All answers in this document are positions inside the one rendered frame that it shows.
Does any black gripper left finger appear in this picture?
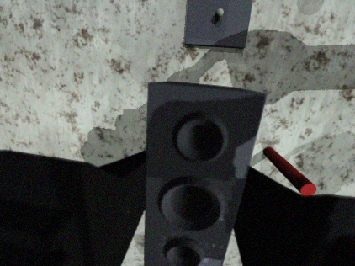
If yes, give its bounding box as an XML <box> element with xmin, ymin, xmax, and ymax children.
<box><xmin>0</xmin><ymin>150</ymin><xmax>146</xmax><ymax>266</ymax></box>

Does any red peg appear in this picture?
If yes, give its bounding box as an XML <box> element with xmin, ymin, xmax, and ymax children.
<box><xmin>263</xmin><ymin>147</ymin><xmax>316</xmax><ymax>196</ymax></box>

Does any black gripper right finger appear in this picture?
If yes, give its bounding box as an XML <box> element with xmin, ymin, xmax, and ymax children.
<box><xmin>234</xmin><ymin>166</ymin><xmax>355</xmax><ymax>266</ymax></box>

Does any dark grey plate with holes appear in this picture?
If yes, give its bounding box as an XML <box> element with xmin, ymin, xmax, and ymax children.
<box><xmin>144</xmin><ymin>81</ymin><xmax>267</xmax><ymax>266</ymax></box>

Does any dark grey base plate with two pins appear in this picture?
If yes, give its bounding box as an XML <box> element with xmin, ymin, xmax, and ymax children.
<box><xmin>185</xmin><ymin>0</ymin><xmax>253</xmax><ymax>49</ymax></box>

